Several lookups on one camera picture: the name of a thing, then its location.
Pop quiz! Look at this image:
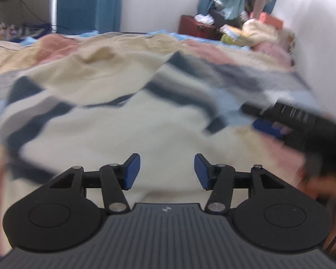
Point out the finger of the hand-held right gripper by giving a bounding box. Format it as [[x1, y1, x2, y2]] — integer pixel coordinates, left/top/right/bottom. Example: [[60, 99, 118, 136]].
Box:
[[252, 117, 295, 143], [241, 103, 278, 119]]

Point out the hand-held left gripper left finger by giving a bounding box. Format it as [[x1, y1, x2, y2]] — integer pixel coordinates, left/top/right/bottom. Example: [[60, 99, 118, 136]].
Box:
[[49, 153, 141, 213]]

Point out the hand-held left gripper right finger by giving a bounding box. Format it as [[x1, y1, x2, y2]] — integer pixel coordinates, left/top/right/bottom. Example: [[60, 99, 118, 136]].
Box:
[[194, 153, 287, 213]]

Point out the person's right hand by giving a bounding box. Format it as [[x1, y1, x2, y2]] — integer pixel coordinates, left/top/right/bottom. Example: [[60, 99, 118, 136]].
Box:
[[299, 174, 336, 210]]

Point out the pink pillow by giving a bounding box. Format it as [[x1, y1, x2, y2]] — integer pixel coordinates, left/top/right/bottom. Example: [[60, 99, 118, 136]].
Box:
[[252, 41, 293, 65]]

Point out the floral pillow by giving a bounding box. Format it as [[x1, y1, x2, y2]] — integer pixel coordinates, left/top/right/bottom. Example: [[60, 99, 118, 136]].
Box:
[[287, 31, 297, 62]]

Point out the stack of yellow packets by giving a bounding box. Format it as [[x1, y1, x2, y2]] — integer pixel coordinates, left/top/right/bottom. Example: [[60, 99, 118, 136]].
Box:
[[220, 24, 252, 47]]

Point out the cream duvet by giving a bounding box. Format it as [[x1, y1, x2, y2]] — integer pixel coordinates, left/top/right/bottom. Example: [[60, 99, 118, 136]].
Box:
[[242, 18, 280, 48]]

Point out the orange box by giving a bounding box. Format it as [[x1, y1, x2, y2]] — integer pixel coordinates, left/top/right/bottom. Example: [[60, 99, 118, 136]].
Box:
[[259, 12, 284, 30]]

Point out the red cabinet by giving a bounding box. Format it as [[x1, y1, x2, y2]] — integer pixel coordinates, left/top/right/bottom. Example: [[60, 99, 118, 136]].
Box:
[[179, 15, 224, 41]]

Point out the white plastic bag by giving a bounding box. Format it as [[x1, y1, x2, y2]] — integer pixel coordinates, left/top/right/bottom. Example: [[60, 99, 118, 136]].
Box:
[[194, 14, 215, 24]]

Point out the patchwork bed cover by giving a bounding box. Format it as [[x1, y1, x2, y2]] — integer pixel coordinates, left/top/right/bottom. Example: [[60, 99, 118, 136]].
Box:
[[0, 32, 325, 258]]

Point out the light blue bed sheet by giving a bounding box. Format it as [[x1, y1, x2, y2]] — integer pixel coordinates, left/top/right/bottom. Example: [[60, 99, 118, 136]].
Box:
[[19, 29, 222, 44]]

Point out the blue curtain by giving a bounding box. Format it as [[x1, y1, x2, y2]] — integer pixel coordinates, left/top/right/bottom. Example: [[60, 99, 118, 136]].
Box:
[[57, 0, 122, 35]]

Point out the black power cable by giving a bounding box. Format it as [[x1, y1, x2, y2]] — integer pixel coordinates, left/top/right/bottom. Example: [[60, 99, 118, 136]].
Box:
[[10, 0, 72, 31]]

